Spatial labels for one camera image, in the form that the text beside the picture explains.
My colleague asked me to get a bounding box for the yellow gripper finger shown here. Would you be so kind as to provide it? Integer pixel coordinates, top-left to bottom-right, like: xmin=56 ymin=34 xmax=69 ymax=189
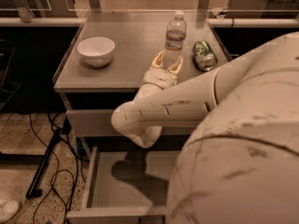
xmin=150 ymin=51 xmax=164 ymax=68
xmin=167 ymin=57 xmax=183 ymax=84

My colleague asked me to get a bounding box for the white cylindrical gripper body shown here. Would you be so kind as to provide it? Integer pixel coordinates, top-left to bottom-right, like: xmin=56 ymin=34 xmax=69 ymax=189
xmin=136 ymin=68 xmax=177 ymax=99

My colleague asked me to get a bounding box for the clear plastic water bottle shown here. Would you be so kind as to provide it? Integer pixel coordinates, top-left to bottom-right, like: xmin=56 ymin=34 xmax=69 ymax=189
xmin=163 ymin=11 xmax=187 ymax=69

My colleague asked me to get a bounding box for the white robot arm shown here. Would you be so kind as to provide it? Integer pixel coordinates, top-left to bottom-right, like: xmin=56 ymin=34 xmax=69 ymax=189
xmin=111 ymin=32 xmax=299 ymax=224

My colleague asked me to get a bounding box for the closed top drawer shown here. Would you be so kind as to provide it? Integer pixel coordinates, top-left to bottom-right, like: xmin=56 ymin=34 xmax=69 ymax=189
xmin=66 ymin=104 xmax=202 ymax=140

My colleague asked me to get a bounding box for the grey metal drawer cabinet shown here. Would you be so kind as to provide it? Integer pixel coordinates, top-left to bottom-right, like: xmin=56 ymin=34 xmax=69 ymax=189
xmin=51 ymin=10 xmax=245 ymax=224

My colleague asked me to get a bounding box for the open middle drawer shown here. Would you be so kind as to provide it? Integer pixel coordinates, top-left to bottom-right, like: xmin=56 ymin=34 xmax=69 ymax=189
xmin=67 ymin=143 xmax=179 ymax=224

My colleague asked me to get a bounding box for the green soda can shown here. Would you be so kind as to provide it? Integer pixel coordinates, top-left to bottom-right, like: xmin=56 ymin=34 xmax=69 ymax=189
xmin=192 ymin=40 xmax=218 ymax=72

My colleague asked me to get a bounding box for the white ceramic bowl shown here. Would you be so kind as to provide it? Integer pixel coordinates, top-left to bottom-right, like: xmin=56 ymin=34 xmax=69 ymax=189
xmin=77 ymin=36 xmax=115 ymax=67

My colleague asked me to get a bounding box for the black metal stand leg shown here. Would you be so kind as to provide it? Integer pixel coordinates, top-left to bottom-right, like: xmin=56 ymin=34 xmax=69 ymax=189
xmin=25 ymin=125 xmax=69 ymax=199

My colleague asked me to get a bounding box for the white shoe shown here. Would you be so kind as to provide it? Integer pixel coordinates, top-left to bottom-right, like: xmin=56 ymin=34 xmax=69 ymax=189
xmin=0 ymin=200 xmax=20 ymax=224

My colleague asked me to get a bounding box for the white counter rail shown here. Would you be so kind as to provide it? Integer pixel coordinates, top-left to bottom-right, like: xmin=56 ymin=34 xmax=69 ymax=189
xmin=0 ymin=18 xmax=299 ymax=28

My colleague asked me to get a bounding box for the black floor cable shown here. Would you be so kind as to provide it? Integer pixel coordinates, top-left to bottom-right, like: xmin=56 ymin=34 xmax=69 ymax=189
xmin=28 ymin=112 xmax=89 ymax=224

